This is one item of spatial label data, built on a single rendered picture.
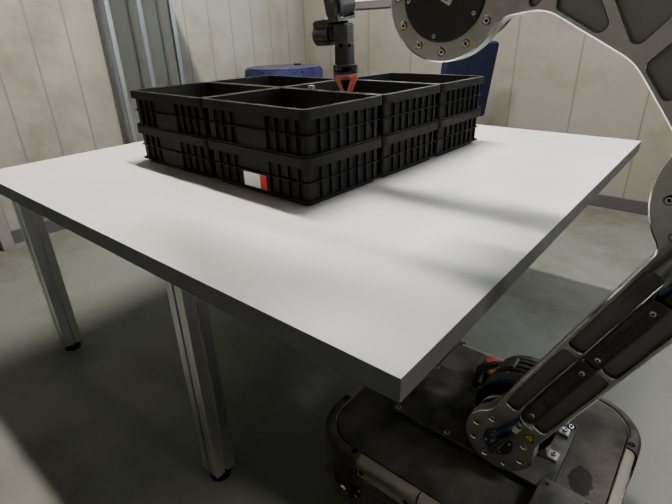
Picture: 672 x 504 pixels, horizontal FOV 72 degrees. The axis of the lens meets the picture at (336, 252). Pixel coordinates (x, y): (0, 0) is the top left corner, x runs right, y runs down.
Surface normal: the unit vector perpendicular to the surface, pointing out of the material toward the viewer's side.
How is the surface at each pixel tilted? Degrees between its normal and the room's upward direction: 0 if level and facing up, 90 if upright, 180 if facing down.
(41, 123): 90
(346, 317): 0
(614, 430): 0
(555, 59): 90
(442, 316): 0
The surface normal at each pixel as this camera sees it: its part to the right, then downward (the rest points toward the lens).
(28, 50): 0.77, 0.25
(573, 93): -0.64, 0.35
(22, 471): -0.03, -0.90
